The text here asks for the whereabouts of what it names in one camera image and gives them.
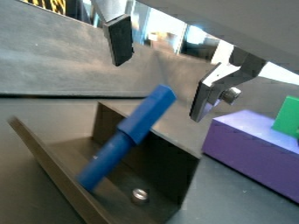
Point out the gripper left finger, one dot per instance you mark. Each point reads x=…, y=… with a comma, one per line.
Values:
x=117, y=29

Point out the purple base block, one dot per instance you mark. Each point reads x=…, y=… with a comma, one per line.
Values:
x=241, y=142

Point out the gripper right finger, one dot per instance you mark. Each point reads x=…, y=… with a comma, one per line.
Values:
x=217, y=84

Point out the blue peg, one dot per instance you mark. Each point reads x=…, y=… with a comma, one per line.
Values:
x=131, y=132

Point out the green U-shaped block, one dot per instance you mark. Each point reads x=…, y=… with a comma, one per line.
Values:
x=287, y=118

